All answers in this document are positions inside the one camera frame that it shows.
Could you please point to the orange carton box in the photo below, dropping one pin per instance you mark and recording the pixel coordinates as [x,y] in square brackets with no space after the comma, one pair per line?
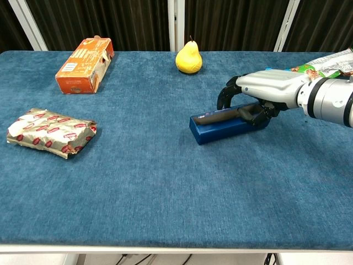
[80,71]

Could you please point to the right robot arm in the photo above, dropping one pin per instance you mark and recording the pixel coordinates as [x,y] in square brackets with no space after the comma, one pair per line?
[328,99]

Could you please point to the black ribbed partition panel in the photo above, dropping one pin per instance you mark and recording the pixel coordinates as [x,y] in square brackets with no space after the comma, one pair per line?
[325,25]
[104,19]
[8,27]
[231,25]

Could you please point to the silver snack packet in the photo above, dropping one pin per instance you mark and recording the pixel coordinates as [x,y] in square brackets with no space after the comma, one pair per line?
[333,62]

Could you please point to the dark blue box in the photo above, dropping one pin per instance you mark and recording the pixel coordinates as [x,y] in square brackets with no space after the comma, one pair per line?
[220,131]

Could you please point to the blue carpeted table top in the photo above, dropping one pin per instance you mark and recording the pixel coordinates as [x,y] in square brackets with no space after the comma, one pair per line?
[151,179]

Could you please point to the gold foil packet red print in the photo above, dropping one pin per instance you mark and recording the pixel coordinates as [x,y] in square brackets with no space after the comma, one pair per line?
[49,132]

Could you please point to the white partition frame post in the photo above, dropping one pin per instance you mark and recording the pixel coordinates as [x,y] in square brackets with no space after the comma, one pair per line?
[27,25]
[176,25]
[286,25]

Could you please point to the yellow rubber duck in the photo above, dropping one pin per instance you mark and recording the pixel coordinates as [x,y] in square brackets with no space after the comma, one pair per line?
[189,60]

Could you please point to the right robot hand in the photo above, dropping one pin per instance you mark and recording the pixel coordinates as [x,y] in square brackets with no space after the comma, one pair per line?
[270,85]

